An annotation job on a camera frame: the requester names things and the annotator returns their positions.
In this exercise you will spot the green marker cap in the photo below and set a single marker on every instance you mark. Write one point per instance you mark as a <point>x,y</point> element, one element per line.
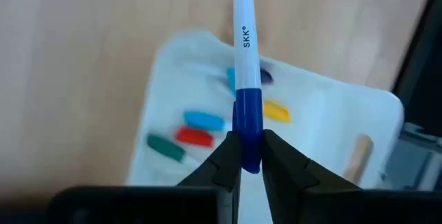
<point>165,147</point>

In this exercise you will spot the white plastic bin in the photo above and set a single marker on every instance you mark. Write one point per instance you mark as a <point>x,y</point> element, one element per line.
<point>328,113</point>

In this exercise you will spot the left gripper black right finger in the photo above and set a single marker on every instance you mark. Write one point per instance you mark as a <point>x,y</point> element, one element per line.
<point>310,203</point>

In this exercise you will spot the light-blue-cap small white marker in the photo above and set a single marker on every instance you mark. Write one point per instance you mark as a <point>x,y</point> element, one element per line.
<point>203,121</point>

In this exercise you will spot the silver metal bracket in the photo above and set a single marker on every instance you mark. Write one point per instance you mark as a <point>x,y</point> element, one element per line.
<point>414,161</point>

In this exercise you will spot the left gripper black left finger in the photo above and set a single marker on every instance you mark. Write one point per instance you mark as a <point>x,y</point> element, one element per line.
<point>207,200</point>

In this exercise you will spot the blue-cap small white marker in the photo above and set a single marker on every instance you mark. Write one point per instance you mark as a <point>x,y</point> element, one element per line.
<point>247,61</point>

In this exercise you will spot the yellow-cap small white marker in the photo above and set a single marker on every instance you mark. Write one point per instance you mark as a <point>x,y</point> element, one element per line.
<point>276,111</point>

